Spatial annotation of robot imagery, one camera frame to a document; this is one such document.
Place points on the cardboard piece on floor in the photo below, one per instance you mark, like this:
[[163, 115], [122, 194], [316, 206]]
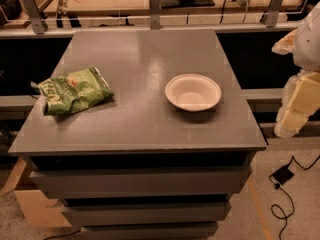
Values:
[[38, 210]]

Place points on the green jalapeno chip bag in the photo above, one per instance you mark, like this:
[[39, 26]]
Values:
[[74, 92]]

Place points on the black power adapter with cable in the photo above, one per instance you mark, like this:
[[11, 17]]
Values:
[[278, 179]]

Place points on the right metal rail bracket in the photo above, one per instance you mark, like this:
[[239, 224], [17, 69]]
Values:
[[270, 16]]

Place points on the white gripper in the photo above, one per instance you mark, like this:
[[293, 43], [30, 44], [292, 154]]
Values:
[[309, 45]]

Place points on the white paper bowl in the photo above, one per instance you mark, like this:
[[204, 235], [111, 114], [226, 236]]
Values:
[[193, 92]]

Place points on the grey drawer cabinet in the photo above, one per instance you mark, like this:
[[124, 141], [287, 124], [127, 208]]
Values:
[[138, 167]]

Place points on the left metal rail bracket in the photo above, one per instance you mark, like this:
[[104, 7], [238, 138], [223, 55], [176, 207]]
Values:
[[38, 24]]

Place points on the metal rail bracket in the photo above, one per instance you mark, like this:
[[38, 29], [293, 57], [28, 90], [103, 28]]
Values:
[[154, 10], [38, 24], [270, 16]]

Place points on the middle metal rail bracket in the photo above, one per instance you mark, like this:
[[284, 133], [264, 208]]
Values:
[[154, 10]]

